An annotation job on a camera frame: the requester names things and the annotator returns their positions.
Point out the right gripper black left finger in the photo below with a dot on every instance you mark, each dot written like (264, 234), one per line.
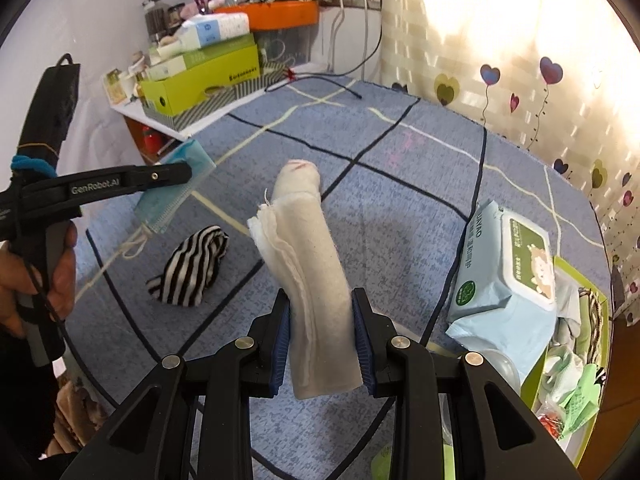
(149, 436)

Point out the orange plastic bin lid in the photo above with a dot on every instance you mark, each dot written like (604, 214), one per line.
(277, 15)

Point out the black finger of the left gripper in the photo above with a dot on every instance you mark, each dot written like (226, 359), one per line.
(125, 182)

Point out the person left hand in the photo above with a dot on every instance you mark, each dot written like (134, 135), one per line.
(14, 278)

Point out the green white flat box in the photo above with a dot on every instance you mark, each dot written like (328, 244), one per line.
(185, 61)

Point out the blue checked bed sheet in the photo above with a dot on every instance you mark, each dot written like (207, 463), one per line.
(399, 177)

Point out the black white striped sock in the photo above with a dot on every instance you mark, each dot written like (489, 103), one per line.
(192, 269)

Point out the blue wet wipes pack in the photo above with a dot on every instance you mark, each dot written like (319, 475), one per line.
(504, 296)

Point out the white towel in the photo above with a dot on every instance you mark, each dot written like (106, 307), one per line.
(291, 234)

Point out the heart pattern curtain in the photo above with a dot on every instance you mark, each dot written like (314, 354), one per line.
(559, 78)

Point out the pale mint sock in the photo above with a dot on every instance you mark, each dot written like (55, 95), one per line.
(562, 370)

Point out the green rabbit towel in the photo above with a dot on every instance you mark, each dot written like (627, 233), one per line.
(591, 344)

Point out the glass jar dark lid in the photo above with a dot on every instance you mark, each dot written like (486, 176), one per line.
(155, 15)

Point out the lime green cardboard box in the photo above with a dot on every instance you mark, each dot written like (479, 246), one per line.
(187, 89)

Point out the blue face mask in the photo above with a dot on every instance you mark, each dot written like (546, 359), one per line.
(156, 208)

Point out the red snack packet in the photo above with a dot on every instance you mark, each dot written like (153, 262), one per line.
(552, 417)

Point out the green paper piece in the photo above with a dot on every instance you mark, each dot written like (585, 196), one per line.
(584, 402)

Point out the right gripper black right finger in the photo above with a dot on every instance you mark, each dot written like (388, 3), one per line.
(494, 434)

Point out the white blue tissue pack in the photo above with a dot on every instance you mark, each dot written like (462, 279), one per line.
(203, 30)

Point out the green rimmed white box lid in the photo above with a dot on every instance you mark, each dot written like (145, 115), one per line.
(568, 280)

